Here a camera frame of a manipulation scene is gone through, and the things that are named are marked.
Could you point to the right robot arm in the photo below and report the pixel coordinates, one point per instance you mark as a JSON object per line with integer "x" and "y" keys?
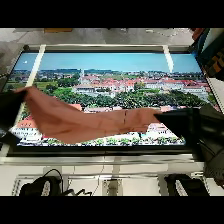
{"x": 180, "y": 124}

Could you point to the salmon pink garment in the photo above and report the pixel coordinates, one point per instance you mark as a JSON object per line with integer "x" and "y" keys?
{"x": 76, "y": 123}

